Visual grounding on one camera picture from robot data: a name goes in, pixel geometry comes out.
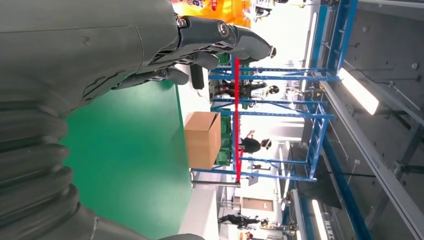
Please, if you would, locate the blue metal rack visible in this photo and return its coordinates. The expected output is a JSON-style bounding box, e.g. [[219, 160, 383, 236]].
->
[[192, 57, 336, 184]]

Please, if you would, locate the black humanoid robot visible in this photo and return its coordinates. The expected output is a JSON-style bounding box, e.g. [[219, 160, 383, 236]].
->
[[211, 80, 281, 100], [217, 213, 270, 230]]

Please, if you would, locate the white table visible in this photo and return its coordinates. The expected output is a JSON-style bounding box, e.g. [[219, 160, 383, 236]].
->
[[174, 62, 200, 115]]

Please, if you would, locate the orange plastic bottle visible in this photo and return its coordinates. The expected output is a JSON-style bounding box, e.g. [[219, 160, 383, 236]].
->
[[170, 0, 253, 29]]

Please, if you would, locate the person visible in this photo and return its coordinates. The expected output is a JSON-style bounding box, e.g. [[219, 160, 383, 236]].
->
[[240, 130, 273, 155]]

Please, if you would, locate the ceiling light panel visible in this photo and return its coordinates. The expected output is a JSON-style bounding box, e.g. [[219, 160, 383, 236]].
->
[[337, 67, 380, 116], [310, 198, 329, 240]]

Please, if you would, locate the brown cardboard box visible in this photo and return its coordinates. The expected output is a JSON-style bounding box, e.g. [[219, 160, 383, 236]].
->
[[183, 111, 222, 170]]

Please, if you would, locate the blue steel column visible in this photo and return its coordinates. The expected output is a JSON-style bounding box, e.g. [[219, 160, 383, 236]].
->
[[311, 0, 374, 240]]

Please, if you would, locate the green plastic crate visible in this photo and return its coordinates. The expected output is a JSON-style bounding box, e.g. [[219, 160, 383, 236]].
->
[[215, 110, 233, 167]]

